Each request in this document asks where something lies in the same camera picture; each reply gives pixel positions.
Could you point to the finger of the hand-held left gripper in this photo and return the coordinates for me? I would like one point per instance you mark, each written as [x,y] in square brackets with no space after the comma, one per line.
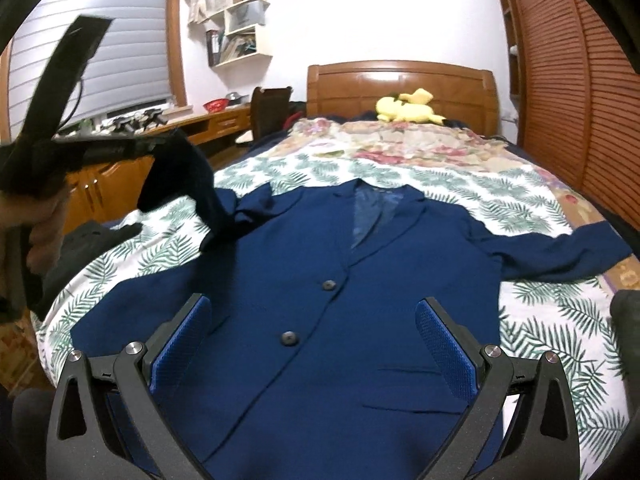
[115,147]

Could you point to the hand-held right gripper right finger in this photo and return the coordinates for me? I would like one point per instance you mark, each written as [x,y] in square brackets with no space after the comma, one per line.
[445,355]

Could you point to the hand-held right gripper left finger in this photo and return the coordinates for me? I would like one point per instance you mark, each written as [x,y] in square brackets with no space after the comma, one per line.
[180,350]

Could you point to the navy blue blazer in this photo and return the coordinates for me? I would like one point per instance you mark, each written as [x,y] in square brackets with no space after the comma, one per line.
[300,260]

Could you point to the person's left hand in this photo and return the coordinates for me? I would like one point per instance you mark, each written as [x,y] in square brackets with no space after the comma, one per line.
[47,230]

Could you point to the wooden desk cabinet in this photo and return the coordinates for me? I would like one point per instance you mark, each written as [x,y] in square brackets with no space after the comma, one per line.
[110,180]

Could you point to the dark gadgets on desk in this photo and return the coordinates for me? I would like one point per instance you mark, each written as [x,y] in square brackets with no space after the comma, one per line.
[135,121]

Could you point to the black cloth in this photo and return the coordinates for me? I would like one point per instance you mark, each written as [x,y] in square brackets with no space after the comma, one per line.
[95,250]

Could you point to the red bowl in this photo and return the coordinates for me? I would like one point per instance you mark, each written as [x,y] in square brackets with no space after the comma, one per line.
[216,105]

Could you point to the leaf print bedsheet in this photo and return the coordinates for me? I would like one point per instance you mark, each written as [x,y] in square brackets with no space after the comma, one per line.
[550,320]

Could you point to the grey window blind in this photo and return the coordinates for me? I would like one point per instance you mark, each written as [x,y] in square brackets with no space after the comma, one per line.
[125,35]

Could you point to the metal bowl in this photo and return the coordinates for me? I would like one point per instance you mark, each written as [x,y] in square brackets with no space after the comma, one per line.
[236,96]

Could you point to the dark chair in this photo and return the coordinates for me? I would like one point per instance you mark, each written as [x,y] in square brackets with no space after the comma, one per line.
[270,110]

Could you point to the dark grey cloth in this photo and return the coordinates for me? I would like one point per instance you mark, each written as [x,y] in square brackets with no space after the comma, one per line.
[627,335]

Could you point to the floral quilt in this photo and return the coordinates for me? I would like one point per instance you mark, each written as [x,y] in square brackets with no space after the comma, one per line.
[400,142]

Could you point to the wooden headboard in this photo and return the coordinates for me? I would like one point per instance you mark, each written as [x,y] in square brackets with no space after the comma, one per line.
[350,90]

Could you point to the yellow plush toy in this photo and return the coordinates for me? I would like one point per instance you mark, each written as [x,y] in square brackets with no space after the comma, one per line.
[410,110]

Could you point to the wooden louvred wardrobe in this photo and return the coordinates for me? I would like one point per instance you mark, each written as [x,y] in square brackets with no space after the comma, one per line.
[575,85]

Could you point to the white wall shelf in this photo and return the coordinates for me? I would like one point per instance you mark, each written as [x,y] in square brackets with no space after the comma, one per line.
[245,25]

